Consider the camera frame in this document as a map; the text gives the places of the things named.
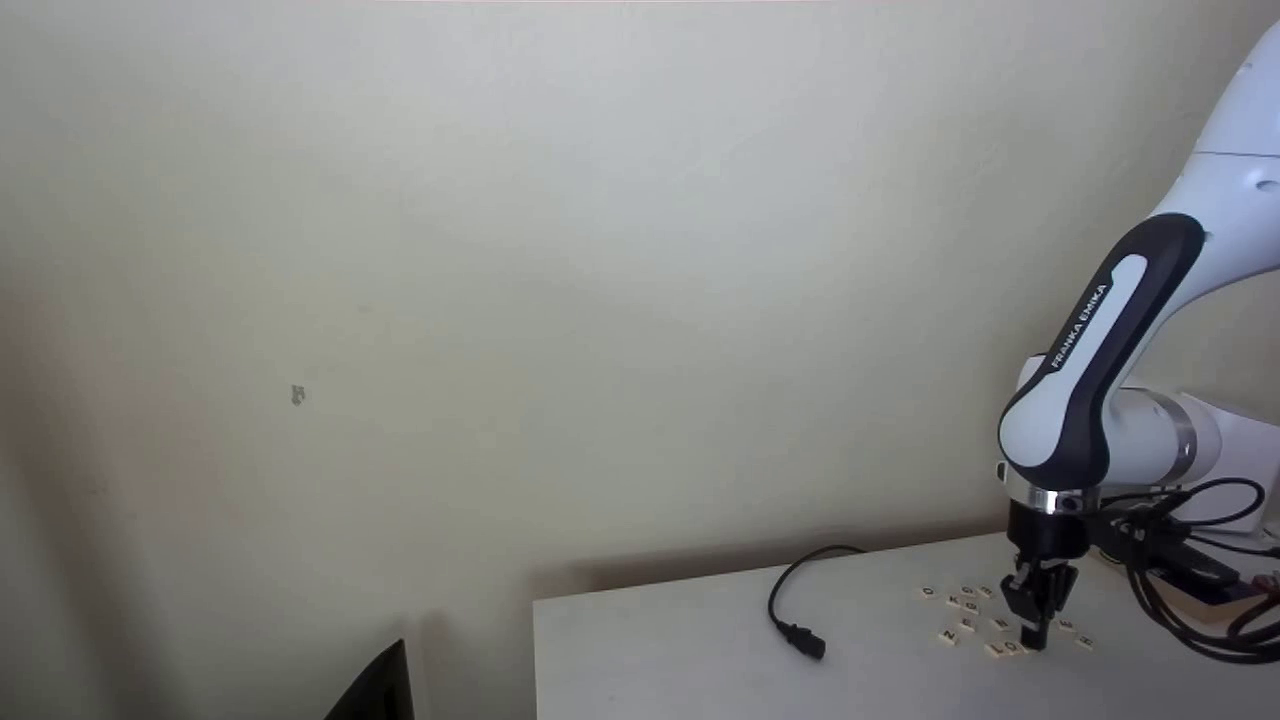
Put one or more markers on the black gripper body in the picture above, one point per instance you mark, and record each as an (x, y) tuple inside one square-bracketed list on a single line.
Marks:
[(1045, 537)]

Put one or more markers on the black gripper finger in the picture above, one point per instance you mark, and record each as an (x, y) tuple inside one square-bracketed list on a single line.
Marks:
[(1016, 598), (1059, 589)]

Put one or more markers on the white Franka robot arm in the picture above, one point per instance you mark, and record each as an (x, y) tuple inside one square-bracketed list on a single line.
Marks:
[(1086, 361)]

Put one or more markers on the black chair backrest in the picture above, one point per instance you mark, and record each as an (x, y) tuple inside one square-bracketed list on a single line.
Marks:
[(380, 687)]

